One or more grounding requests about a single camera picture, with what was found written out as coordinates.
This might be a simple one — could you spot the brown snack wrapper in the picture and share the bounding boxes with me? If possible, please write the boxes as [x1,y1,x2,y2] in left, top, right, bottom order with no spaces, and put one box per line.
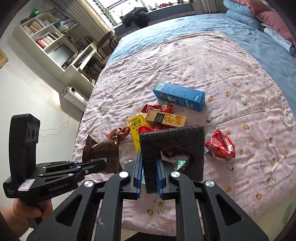
[82,135,123,173]

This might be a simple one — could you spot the dark red sock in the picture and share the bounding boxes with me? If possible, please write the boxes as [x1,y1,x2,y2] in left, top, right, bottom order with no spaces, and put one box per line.
[106,126,130,146]

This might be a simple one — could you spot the black foam square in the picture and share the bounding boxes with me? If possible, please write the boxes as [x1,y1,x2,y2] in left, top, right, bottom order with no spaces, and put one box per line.
[139,126,205,194]

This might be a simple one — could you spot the red snack bag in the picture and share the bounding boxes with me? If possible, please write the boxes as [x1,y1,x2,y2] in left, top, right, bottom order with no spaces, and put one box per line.
[205,127,235,162]

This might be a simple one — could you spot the left hand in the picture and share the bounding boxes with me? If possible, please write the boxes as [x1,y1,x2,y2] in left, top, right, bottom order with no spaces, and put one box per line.
[1,199,53,231]

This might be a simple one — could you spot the red plastic wrapper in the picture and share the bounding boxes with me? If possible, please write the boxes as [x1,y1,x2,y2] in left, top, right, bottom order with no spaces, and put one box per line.
[138,126,160,134]

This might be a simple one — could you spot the yellow snack packet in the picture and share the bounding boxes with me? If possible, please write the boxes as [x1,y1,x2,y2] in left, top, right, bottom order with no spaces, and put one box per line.
[128,114,147,152]

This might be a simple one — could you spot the orange juice carton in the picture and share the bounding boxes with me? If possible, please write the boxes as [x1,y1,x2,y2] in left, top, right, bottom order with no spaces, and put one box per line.
[145,110,187,128]

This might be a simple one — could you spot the red milk candy wrapper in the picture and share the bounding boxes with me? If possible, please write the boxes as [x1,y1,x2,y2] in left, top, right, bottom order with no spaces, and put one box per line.
[141,104,174,113]

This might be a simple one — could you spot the white air purifier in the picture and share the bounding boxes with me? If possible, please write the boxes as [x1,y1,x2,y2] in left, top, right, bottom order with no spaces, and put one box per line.
[61,84,88,111]

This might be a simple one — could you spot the blue cardboard box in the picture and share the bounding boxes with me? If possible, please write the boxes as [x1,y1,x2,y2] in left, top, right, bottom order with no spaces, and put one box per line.
[153,82,205,112]

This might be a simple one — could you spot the pink bear quilt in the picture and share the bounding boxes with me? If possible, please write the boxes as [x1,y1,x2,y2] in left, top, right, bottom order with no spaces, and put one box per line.
[72,32,295,240]

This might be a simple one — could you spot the white bookshelf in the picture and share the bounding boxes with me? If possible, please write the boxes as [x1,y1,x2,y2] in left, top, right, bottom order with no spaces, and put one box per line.
[13,9,96,97]

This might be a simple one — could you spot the round chair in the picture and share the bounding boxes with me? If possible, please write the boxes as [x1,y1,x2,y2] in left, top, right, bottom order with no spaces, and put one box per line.
[96,30,115,49]

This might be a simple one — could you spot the dark clothes on sill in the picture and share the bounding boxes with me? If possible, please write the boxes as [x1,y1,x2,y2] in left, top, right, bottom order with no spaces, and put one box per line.
[122,7,151,29]

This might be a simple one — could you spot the blue bed sheet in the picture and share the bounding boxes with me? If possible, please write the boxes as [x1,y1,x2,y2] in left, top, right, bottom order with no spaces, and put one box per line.
[107,14,296,113]

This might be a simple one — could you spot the folded blue blanket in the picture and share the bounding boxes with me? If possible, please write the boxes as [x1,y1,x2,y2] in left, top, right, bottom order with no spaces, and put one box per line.
[223,0,295,56]

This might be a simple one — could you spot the maroon pillow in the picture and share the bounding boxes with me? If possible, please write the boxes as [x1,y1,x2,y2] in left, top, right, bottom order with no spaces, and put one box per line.
[236,0,295,46]

